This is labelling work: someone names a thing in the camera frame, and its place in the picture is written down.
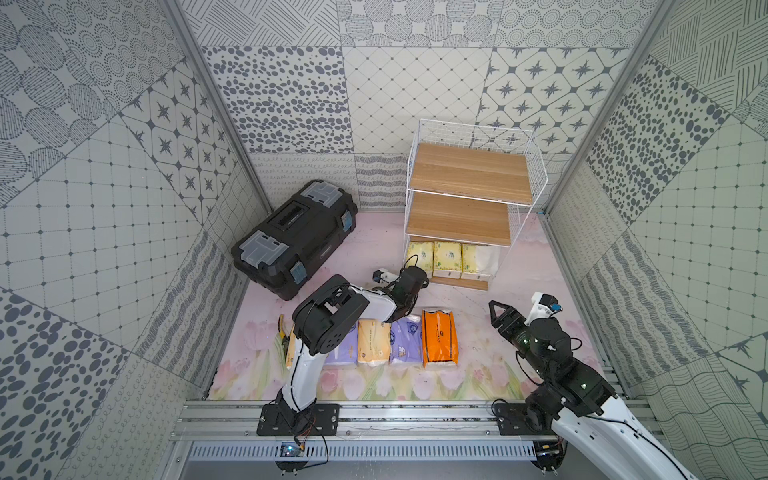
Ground white wire wooden shelf rack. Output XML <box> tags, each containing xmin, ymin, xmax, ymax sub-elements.
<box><xmin>404</xmin><ymin>119</ymin><xmax>548</xmax><ymax>290</ymax></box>

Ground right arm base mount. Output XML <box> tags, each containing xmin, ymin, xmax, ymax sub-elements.
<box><xmin>491</xmin><ymin>399</ymin><xmax>554</xmax><ymax>436</ymax></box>

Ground orange tissue pack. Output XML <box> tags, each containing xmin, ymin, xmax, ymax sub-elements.
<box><xmin>421</xmin><ymin>308</ymin><xmax>459</xmax><ymax>370</ymax></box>

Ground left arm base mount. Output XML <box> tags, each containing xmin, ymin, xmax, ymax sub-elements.
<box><xmin>257</xmin><ymin>403</ymin><xmax>340</xmax><ymax>437</ymax></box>

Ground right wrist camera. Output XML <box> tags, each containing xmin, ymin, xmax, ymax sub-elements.
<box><xmin>525</xmin><ymin>292</ymin><xmax>562</xmax><ymax>326</ymax></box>

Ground purple tissue pack shelf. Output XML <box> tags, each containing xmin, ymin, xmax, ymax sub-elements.
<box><xmin>325</xmin><ymin>326</ymin><xmax>358</xmax><ymax>367</ymax></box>
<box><xmin>390</xmin><ymin>317</ymin><xmax>423</xmax><ymax>364</ymax></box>

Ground yellow tissue pack shelf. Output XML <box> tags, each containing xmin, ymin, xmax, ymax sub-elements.
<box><xmin>285</xmin><ymin>332</ymin><xmax>296</xmax><ymax>370</ymax></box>
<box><xmin>357</xmin><ymin>319</ymin><xmax>391</xmax><ymax>367</ymax></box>

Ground yellow tissue pack top shelf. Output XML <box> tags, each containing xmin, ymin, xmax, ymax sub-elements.
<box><xmin>285</xmin><ymin>332</ymin><xmax>296</xmax><ymax>370</ymax></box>

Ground black plastic toolbox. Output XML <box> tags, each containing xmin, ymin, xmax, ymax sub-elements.
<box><xmin>231</xmin><ymin>180</ymin><xmax>358</xmax><ymax>301</ymax></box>

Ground green tissue pack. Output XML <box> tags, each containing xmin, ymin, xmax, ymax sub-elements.
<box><xmin>405</xmin><ymin>241</ymin><xmax>434</xmax><ymax>278</ymax></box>
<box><xmin>460</xmin><ymin>243</ymin><xmax>500</xmax><ymax>281</ymax></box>
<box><xmin>433</xmin><ymin>241</ymin><xmax>463</xmax><ymax>278</ymax></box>

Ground purple tissue pack top shelf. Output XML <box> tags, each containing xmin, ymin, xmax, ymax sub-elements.
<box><xmin>325</xmin><ymin>326</ymin><xmax>358</xmax><ymax>367</ymax></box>

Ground yellow handled pliers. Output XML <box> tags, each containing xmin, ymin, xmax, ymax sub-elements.
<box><xmin>278</xmin><ymin>314</ymin><xmax>289</xmax><ymax>359</ymax></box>

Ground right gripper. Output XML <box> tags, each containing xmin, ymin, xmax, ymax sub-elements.
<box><xmin>490</xmin><ymin>300</ymin><xmax>551</xmax><ymax>381</ymax></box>

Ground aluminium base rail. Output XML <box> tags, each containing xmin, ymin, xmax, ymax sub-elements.
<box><xmin>170</xmin><ymin>365</ymin><xmax>655</xmax><ymax>445</ymax></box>

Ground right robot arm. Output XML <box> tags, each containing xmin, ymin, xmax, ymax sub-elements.
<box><xmin>489</xmin><ymin>292</ymin><xmax>694</xmax><ymax>479</ymax></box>

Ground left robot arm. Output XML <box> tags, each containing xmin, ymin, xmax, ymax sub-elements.
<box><xmin>276</xmin><ymin>266</ymin><xmax>429</xmax><ymax>426</ymax></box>

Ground green circuit board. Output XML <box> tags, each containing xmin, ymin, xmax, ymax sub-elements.
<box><xmin>279</xmin><ymin>442</ymin><xmax>303</xmax><ymax>458</ymax></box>

